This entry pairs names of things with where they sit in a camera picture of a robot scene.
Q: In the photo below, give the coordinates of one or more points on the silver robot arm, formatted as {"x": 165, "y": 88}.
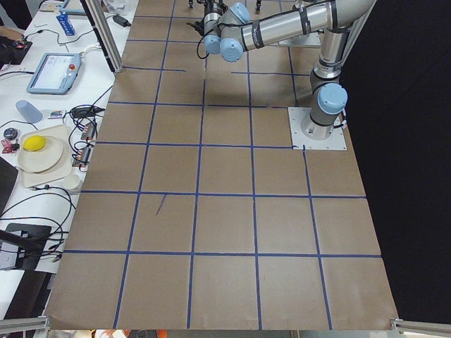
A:
{"x": 229, "y": 32}

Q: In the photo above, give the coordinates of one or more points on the cream round plate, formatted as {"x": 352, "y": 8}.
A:
{"x": 44, "y": 159}

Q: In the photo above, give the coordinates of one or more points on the black power adapter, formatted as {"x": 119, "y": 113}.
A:
{"x": 120, "y": 20}

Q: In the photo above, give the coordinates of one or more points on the yellow lemon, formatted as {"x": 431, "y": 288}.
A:
{"x": 34, "y": 143}

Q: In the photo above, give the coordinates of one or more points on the blue teach pendant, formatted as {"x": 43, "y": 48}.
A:
{"x": 55, "y": 74}

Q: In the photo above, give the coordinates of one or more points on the cream tray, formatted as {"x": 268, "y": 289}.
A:
{"x": 62, "y": 168}

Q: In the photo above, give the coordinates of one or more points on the blue plastic cup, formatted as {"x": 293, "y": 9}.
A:
{"x": 29, "y": 112}

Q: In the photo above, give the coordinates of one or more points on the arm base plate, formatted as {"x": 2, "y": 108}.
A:
{"x": 306, "y": 135}

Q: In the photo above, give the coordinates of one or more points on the aluminium frame post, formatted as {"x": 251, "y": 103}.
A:
{"x": 103, "y": 33}

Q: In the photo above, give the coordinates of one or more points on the black camera stand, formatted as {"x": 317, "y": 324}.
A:
{"x": 22, "y": 245}

